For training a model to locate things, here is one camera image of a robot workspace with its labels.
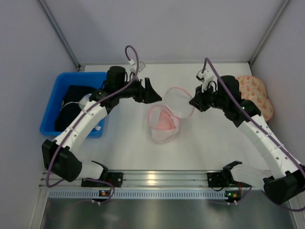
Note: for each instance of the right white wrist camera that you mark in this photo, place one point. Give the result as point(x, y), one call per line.
point(203, 75)

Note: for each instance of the blue plastic bin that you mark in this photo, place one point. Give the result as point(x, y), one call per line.
point(62, 83)

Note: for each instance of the dark navy garment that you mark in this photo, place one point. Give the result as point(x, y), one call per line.
point(74, 89)

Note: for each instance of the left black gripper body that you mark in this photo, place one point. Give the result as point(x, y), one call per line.
point(145, 90)

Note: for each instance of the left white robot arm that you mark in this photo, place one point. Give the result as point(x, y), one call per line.
point(60, 154)

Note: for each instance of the aluminium mounting rail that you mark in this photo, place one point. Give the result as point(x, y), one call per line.
point(157, 179)

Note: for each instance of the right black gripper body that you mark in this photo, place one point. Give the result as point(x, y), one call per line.
point(203, 99)

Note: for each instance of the pink bra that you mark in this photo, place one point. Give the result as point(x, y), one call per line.
point(165, 121)

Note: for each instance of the slotted cable duct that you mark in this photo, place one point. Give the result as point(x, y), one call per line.
point(137, 194)

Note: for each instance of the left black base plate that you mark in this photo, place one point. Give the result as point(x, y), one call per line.
point(114, 178)

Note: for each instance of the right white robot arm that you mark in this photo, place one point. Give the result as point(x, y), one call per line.
point(285, 177)

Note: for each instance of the white mesh laundry bag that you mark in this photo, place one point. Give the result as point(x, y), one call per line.
point(177, 106)

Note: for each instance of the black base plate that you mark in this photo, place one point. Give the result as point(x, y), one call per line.
point(216, 179)
point(114, 178)

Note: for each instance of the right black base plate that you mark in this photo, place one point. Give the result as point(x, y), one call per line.
point(216, 179)

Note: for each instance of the floral padded laundry case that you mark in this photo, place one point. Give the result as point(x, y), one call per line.
point(252, 88)

